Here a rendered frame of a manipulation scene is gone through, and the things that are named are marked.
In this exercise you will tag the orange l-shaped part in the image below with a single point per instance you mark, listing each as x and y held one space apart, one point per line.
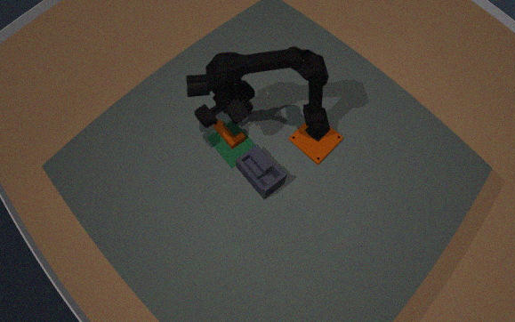
227 135

